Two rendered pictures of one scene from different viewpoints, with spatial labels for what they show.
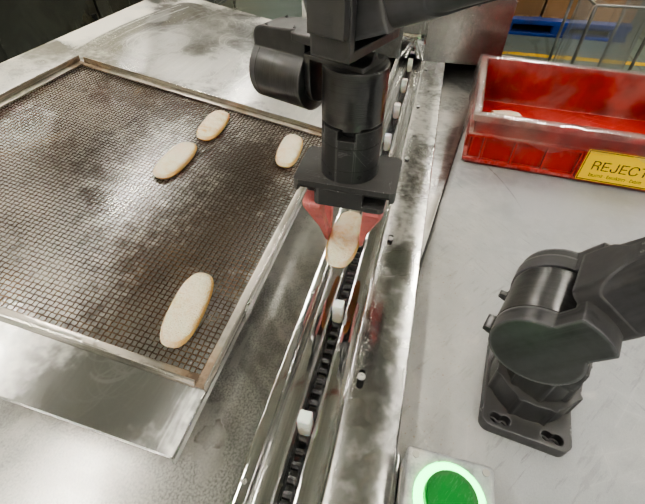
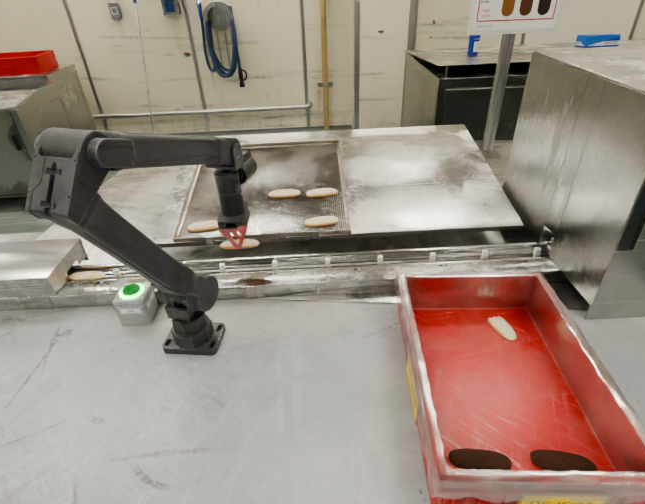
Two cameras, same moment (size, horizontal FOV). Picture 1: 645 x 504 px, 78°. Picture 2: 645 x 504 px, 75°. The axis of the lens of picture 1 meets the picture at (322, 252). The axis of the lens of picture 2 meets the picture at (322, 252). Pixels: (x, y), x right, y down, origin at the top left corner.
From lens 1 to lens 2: 1.04 m
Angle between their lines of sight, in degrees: 57
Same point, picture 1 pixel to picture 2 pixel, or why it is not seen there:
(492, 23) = (594, 258)
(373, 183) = (223, 217)
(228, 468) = not seen: hidden behind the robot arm
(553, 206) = (361, 359)
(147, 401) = (168, 232)
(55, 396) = (167, 215)
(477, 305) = (248, 322)
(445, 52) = (562, 261)
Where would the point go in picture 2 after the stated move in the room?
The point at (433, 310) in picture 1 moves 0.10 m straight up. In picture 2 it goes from (241, 307) to (234, 275)
